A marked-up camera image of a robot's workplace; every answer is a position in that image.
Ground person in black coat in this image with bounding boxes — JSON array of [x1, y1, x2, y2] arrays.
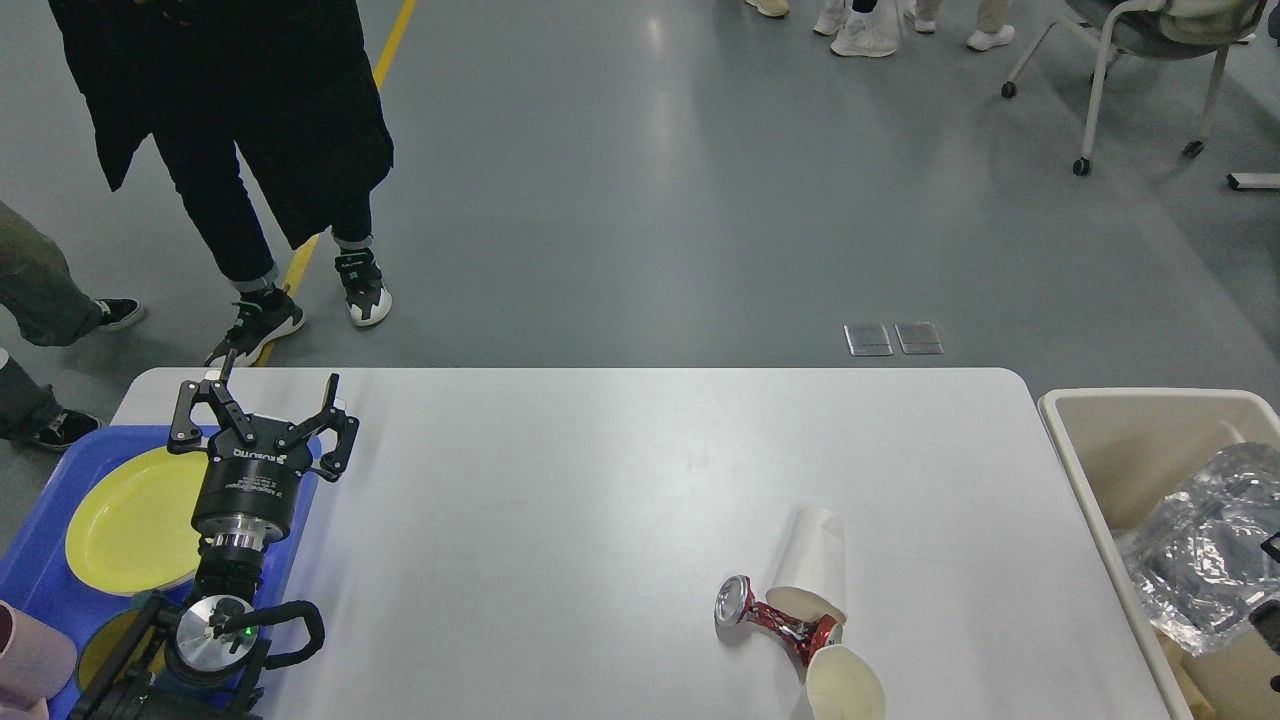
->
[[50, 1, 394, 366]]

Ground floor metal plate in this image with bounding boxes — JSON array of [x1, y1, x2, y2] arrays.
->
[[844, 323, 895, 357], [893, 322, 945, 355]]

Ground aluminium foil tray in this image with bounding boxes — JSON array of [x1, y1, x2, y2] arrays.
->
[[1114, 442, 1279, 657]]

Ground pink mug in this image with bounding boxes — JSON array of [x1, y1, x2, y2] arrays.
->
[[1, 602, 78, 719]]

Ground white rolling chair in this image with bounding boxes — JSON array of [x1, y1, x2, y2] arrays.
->
[[1000, 1, 1267, 177]]

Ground yellow plastic plate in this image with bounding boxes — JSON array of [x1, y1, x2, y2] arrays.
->
[[65, 448, 209, 596]]

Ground brown paper bag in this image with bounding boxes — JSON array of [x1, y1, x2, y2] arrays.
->
[[1155, 630, 1217, 720]]

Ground metal bar on floor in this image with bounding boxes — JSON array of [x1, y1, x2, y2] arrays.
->
[[1226, 172, 1280, 192]]

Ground blue plastic tray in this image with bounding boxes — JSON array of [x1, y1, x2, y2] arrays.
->
[[1, 425, 316, 719]]

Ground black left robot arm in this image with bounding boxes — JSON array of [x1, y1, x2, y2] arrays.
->
[[70, 351, 360, 719]]

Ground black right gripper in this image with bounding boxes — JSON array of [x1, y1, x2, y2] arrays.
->
[[1251, 533, 1280, 655]]

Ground left floor metal plate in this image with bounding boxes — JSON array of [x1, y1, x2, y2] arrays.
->
[[844, 323, 895, 357]]

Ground right floor metal plate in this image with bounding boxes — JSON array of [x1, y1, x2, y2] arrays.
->
[[893, 322, 945, 355]]

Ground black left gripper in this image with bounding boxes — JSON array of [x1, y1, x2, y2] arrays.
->
[[166, 347, 360, 546]]

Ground red snack wrapper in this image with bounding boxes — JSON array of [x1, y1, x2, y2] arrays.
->
[[713, 574, 844, 667]]

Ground white paper cup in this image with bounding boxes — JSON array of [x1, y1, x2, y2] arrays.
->
[[765, 507, 849, 624], [805, 644, 887, 719]]

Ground beige plastic bin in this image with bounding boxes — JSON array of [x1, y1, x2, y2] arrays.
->
[[1038, 388, 1279, 719]]

